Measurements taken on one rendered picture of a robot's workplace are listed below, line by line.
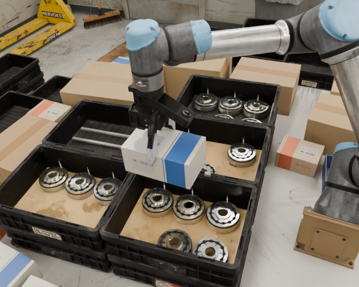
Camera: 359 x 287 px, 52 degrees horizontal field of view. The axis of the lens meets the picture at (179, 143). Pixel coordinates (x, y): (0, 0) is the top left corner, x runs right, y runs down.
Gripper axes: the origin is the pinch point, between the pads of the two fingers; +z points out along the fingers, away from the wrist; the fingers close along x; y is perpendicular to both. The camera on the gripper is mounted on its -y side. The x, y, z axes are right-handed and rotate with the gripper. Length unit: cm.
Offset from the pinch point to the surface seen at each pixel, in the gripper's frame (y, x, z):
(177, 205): -1.5, -1.6, 24.9
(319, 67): -26, -174, 62
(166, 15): 161, -314, 99
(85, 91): 63, -43, 20
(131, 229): 9.0, 10.5, 27.8
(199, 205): -8.1, -4.1, 25.0
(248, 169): -17.3, -28.3, 27.9
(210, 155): -1.8, -30.6, 27.8
